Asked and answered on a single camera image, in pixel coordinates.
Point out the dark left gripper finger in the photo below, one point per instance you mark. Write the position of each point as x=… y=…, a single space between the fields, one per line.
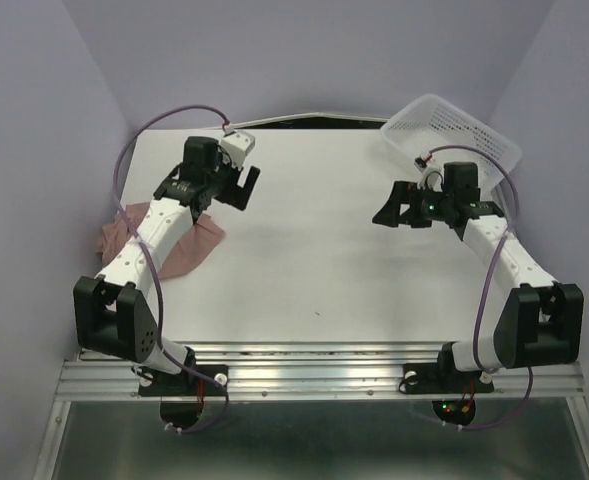
x=248 y=177
x=237 y=196

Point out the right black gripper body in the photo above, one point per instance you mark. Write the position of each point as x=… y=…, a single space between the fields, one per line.
x=429 y=205

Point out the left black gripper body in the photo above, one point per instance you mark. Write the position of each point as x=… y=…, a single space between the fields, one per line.
x=217 y=178

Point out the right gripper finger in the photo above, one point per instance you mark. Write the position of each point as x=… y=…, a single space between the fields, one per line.
x=414 y=220
x=390 y=212

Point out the pink skirt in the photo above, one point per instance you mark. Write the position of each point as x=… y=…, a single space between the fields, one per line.
x=194 y=250

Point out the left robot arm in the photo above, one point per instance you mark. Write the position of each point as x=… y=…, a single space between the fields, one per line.
x=112 y=314

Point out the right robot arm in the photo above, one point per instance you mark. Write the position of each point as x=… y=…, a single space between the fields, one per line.
x=526 y=318

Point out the white plastic basket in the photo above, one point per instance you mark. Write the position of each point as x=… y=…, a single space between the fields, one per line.
x=431 y=121

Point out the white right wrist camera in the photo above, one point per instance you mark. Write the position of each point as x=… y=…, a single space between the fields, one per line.
x=431 y=173

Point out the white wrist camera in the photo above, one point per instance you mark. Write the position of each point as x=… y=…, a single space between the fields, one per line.
x=237 y=146
x=431 y=173

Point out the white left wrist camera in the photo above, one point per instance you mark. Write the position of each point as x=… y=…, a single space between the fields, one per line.
x=237 y=146

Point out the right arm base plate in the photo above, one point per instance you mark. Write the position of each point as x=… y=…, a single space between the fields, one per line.
x=429 y=379

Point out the aluminium rail frame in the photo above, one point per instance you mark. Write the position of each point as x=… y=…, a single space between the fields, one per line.
x=315 y=311

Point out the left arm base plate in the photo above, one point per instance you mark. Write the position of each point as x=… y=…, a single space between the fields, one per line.
x=209 y=383

